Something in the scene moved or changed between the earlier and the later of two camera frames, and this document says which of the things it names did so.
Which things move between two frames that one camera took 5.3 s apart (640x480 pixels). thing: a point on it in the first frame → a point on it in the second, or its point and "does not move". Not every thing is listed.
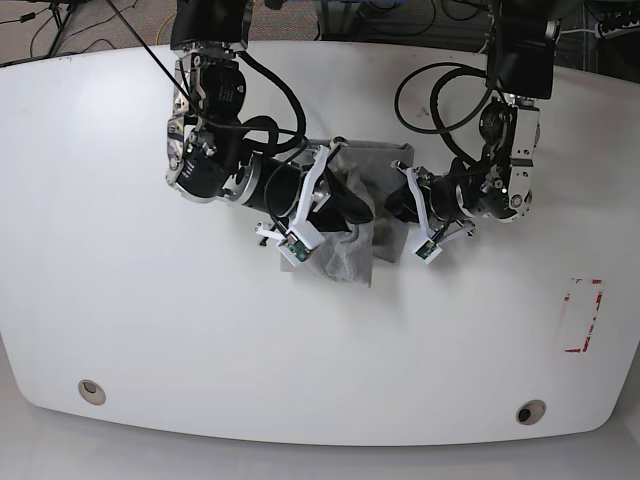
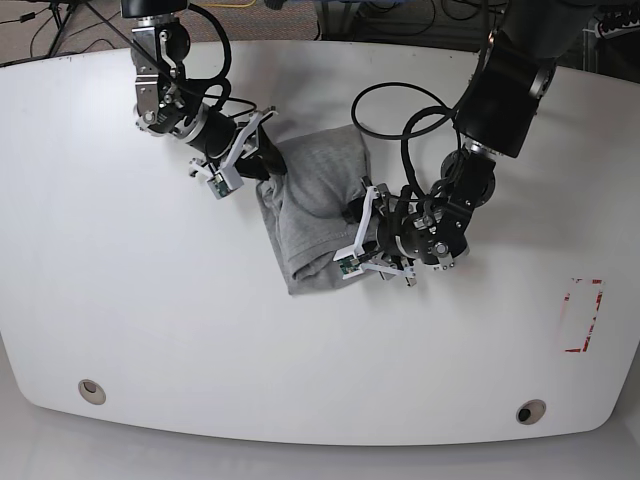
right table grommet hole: [530, 411] does not move
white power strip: [611, 33] does not move
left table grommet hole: [91, 392] does not move
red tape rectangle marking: [582, 304] does not move
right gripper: [430, 247] → [367, 247]
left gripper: [303, 240] → [245, 145]
